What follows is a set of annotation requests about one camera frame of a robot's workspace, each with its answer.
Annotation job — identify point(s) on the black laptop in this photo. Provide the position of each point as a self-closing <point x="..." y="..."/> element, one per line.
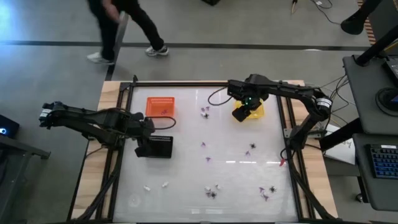
<point x="392" y="67"/>

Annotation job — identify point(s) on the orange plastic basket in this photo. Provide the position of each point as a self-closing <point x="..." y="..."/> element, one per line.
<point x="160" y="104"/>

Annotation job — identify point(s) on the wooden stick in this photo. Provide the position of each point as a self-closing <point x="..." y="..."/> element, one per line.
<point x="293" y="6"/>

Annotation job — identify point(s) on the dark grey metal stand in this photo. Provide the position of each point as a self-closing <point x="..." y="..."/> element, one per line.
<point x="28" y="150"/>

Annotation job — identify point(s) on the black round desk device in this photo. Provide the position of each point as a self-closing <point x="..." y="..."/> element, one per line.
<point x="387" y="98"/>

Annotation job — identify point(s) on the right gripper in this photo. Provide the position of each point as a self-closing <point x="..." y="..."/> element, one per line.
<point x="244" y="114"/>

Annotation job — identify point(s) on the yellow plastic basket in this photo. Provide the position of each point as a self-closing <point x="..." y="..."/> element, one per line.
<point x="259" y="113"/>

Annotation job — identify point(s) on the red clip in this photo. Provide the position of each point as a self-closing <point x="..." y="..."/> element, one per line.
<point x="282" y="162"/>

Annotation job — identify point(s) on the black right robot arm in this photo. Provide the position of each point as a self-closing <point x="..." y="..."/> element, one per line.
<point x="295" y="90"/>

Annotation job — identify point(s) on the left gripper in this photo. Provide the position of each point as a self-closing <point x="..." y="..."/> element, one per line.
<point x="140" y="130"/>

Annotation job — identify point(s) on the grey side desk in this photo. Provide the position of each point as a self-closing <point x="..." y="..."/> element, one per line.
<point x="362" y="186"/>
<point x="363" y="93"/>

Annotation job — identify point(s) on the black frame clamp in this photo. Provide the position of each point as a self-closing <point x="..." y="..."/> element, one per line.
<point x="134" y="78"/>

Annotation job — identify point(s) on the person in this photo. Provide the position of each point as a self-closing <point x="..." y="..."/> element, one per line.
<point x="105" y="31"/>

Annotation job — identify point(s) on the black floor object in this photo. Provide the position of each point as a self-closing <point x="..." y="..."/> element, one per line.
<point x="211" y="2"/>

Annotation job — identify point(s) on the black box with blue light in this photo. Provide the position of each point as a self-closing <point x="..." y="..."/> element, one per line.
<point x="7" y="126"/>

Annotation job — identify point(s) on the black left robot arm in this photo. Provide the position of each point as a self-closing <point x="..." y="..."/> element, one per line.
<point x="93" y="121"/>

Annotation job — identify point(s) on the white paper sheet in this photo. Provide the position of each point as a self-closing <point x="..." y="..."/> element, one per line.
<point x="342" y="151"/>

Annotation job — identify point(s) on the wooden slatted panel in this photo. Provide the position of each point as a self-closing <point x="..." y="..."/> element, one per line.
<point x="369" y="31"/>

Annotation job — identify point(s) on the backlit black keyboard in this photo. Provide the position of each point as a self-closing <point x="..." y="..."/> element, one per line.
<point x="384" y="161"/>

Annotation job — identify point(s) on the black plastic basket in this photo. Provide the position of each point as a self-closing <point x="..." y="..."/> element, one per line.
<point x="160" y="147"/>

